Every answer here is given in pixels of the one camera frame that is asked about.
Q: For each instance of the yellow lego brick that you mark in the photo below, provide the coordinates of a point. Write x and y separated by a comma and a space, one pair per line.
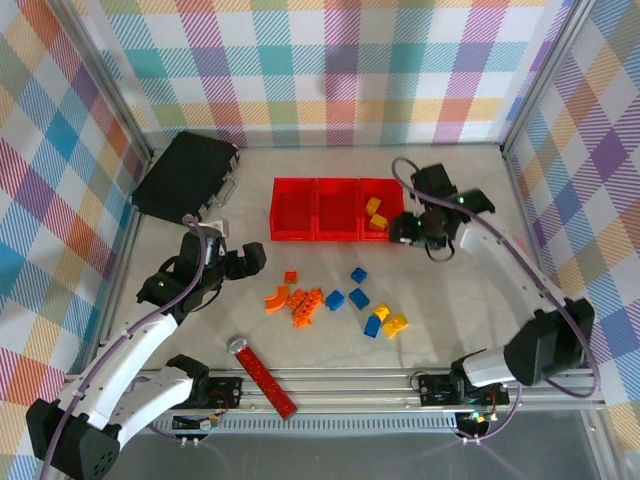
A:
383, 312
395, 325
378, 221
372, 205

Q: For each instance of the orange curved lego piece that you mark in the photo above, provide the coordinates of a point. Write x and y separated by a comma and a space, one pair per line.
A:
276, 299

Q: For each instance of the blue lego brick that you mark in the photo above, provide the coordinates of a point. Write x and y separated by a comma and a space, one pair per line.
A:
335, 299
372, 326
358, 274
359, 297

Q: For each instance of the orange lego brick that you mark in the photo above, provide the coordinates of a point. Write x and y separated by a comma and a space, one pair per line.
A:
300, 298
315, 296

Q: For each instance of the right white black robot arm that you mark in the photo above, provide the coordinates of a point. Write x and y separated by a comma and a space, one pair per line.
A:
500, 260

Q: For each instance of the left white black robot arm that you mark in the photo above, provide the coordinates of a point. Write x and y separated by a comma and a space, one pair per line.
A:
125, 350

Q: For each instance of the red glitter tube silver cap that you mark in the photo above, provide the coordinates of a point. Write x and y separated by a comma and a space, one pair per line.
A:
262, 380

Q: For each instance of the small circuit board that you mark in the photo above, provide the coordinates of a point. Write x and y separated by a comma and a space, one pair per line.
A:
197, 424
477, 419

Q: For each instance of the aluminium side rail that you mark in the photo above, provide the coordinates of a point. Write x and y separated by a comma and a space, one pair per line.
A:
520, 200
132, 230

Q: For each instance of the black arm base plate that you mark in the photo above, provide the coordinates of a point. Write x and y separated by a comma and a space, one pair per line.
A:
435, 390
227, 390

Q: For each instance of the aluminium frame post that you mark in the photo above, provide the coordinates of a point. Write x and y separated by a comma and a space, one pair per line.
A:
544, 75
102, 75

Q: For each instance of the long aluminium base rail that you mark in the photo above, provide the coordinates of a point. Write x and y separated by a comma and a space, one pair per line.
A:
350, 395

